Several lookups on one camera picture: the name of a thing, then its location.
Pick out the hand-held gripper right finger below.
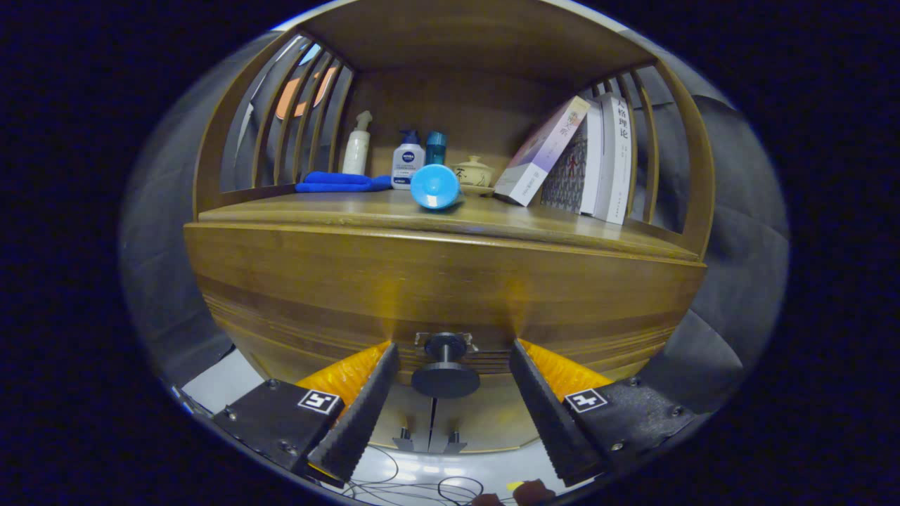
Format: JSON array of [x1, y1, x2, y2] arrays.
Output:
[[509, 339, 709, 487]]

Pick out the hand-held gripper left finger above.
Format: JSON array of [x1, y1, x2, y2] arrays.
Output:
[[212, 342, 400, 484]]

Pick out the black round drawer knob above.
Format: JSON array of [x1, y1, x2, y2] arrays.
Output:
[[411, 332, 481, 399]]

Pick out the brown wooden drawer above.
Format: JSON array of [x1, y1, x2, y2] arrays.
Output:
[[184, 223, 707, 384]]

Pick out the blue and white tube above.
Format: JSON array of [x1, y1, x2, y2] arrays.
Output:
[[410, 164, 463, 211]]

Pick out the wooden cabinet door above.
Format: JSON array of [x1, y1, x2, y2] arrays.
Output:
[[430, 392, 542, 454], [366, 383, 433, 452]]

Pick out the wooden countertop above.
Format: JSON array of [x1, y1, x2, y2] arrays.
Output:
[[197, 188, 700, 262]]

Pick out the brown wooden cabinet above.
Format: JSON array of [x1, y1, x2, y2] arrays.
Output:
[[184, 0, 716, 454]]

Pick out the blue folded cloth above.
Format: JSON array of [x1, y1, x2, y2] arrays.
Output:
[[295, 171, 393, 193]]

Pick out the patterned cover book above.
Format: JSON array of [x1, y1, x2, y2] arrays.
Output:
[[540, 98, 605, 216]]

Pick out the beige lidded teacup with saucer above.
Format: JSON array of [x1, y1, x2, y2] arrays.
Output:
[[450, 155, 496, 197]]

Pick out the white blue-capped lotion bottle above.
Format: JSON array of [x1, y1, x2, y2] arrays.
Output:
[[391, 129, 426, 190]]

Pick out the purple cover book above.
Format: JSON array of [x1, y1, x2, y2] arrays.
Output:
[[494, 96, 591, 207]]

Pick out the white pump bottle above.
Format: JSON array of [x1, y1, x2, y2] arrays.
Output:
[[342, 110, 373, 176]]

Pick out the white book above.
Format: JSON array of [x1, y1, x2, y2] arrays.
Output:
[[594, 93, 632, 226]]

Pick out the black floor cables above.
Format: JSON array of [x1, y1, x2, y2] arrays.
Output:
[[337, 443, 521, 506]]

